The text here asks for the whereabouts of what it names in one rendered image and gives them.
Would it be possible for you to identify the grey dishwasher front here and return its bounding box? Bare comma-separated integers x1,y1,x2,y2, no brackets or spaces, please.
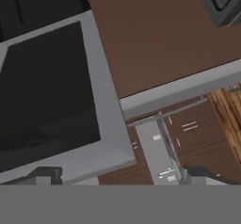
135,120,184,185

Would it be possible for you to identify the silver drawer handle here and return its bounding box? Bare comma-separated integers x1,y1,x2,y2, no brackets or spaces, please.
181,120,199,132

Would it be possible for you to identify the grey microwave with black door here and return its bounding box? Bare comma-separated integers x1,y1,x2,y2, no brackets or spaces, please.
0,0,138,185

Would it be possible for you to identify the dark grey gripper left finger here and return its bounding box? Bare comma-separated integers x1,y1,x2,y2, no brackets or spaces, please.
8,166,63,185

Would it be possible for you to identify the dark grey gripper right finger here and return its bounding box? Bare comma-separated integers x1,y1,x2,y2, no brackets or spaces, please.
181,166,241,185

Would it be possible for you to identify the brown plain drawer front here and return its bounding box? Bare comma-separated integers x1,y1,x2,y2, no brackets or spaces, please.
177,138,241,185

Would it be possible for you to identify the dark grey sink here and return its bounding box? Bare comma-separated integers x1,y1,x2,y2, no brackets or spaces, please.
193,0,241,28

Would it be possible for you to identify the silver dishwasher handle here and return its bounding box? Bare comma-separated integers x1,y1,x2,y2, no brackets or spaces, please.
157,168,176,178

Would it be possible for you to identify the brown cupboard door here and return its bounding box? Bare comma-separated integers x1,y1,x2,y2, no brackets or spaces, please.
97,124,155,185

